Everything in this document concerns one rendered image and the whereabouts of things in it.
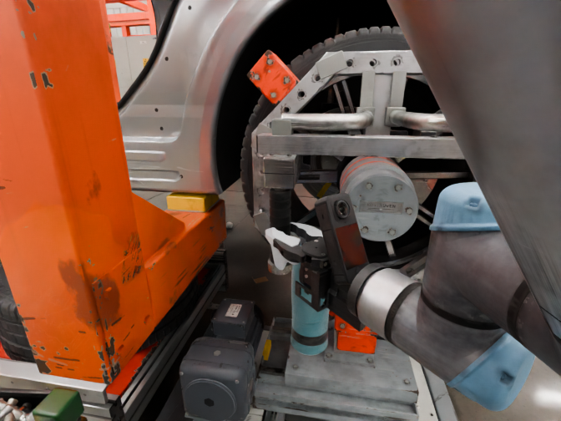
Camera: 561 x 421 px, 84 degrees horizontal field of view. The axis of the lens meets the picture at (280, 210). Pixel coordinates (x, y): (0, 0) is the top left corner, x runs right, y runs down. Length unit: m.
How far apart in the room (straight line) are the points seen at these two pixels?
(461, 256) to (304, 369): 0.89
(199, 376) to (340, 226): 0.61
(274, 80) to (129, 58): 5.21
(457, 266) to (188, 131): 0.86
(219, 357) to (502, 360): 0.70
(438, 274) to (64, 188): 0.51
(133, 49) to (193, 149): 4.84
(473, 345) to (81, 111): 0.59
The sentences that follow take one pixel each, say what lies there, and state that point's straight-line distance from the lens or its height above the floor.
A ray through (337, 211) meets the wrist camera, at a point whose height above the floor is 0.90.
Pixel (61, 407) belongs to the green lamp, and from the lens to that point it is 0.56.
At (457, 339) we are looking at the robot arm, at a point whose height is 0.84.
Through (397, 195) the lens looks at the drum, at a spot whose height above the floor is 0.88.
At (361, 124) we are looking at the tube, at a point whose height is 1.00.
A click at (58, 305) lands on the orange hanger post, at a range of 0.69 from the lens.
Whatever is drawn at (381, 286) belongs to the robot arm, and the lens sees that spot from 0.37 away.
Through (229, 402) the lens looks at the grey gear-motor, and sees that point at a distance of 0.91.
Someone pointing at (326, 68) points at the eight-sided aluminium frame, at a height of 1.09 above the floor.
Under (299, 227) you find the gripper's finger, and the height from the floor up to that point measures 0.83.
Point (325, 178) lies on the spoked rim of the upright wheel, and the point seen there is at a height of 0.84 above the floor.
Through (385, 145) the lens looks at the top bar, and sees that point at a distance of 0.51.
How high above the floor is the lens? 1.04
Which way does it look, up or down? 20 degrees down
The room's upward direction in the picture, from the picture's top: straight up
